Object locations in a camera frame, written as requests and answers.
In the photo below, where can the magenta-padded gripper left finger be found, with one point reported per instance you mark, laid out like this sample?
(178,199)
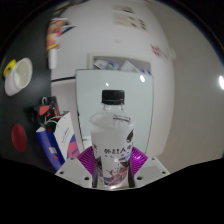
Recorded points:
(85,161)

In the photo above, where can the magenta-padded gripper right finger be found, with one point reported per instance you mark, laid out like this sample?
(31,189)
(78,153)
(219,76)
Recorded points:
(138,161)

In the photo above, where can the clear plastic bottle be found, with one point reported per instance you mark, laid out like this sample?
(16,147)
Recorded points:
(111,140)

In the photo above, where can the blue cardboard box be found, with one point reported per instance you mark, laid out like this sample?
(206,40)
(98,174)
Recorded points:
(55,143)

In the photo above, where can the black and red tool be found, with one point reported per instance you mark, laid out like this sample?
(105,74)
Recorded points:
(45,111)

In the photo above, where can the flat round red coaster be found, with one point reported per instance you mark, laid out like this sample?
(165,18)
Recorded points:
(19,137)

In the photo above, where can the small white oblong object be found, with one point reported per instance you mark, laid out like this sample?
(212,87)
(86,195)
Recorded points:
(52,59)

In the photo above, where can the colourful printed flat box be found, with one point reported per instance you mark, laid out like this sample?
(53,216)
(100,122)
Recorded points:
(55,33)

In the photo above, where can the large white wall poster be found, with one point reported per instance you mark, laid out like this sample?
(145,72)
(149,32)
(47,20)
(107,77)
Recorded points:
(130,21)

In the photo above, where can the small white wall poster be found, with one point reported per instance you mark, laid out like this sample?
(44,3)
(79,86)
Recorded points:
(124,8)

